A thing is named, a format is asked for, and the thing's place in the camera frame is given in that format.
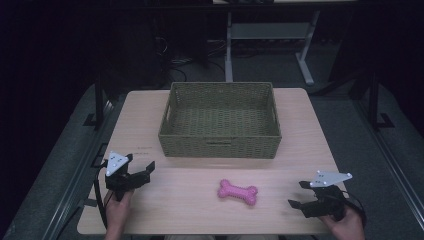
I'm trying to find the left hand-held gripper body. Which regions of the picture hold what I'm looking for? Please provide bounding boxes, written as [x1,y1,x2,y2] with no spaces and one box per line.
[104,151,151,202]

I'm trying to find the black metal post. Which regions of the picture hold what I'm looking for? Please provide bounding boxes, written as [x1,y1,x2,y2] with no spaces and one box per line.
[366,71,396,132]
[82,73,108,131]

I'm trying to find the green woven basket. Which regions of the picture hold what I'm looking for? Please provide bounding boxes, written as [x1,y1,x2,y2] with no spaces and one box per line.
[157,81,283,160]

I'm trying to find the pink bone-shaped rubber toy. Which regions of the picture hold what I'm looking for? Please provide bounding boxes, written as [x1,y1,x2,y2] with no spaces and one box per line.
[217,178,259,207]

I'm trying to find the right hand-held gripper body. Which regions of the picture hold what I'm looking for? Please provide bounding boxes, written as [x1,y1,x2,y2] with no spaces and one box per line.
[302,170,354,222]

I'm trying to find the grey aluminium rail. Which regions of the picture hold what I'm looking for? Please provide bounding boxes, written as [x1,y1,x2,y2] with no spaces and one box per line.
[353,99,424,231]
[41,99,118,240]

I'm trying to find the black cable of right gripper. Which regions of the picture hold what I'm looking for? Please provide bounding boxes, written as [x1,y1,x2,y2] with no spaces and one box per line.
[340,189,368,228]

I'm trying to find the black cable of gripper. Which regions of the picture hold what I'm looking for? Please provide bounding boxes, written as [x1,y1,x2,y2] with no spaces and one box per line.
[93,160,110,231]
[340,189,368,228]

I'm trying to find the person's right hand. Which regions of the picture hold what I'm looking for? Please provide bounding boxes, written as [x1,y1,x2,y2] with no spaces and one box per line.
[317,203,367,240]

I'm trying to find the grey metal desk frame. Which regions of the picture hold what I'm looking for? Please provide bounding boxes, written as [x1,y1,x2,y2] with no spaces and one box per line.
[224,9,322,87]

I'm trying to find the black bracket on table edge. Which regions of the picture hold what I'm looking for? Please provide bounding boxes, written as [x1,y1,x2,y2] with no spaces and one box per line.
[90,142,109,169]

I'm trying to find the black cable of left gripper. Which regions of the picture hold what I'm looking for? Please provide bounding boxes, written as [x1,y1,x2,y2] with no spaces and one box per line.
[93,160,110,231]

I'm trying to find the tangle of floor cables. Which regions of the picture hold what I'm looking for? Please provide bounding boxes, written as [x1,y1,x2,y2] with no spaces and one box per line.
[154,34,228,84]

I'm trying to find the person's left hand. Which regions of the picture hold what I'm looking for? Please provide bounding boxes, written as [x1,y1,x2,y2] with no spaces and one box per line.
[103,189,135,232]

